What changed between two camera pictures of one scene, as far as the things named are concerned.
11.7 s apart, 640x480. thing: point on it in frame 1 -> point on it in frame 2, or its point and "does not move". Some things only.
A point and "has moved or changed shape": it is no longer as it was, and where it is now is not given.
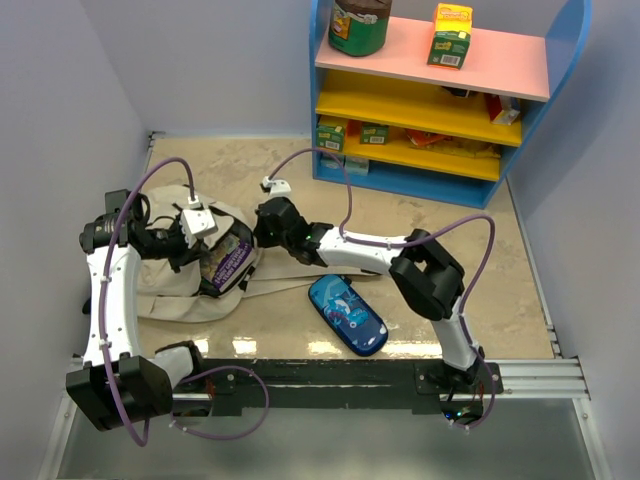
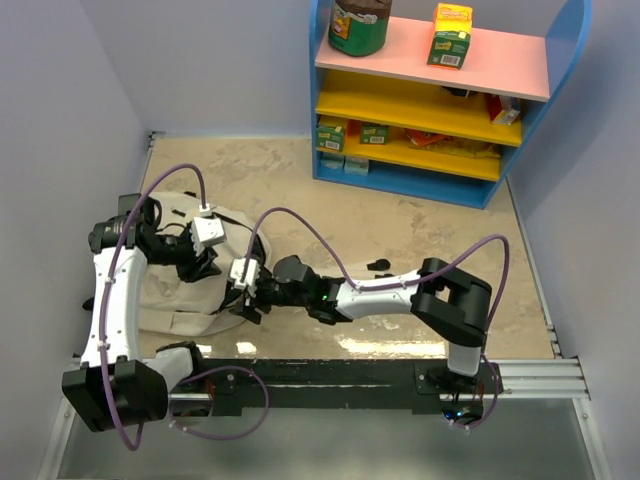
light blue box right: [355, 166] does not move
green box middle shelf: [371, 133] does not move
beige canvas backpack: [228, 259] has moved or changed shape
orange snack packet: [422, 138] does not move
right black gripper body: [265, 238] -> [269, 293]
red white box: [501, 109] does not move
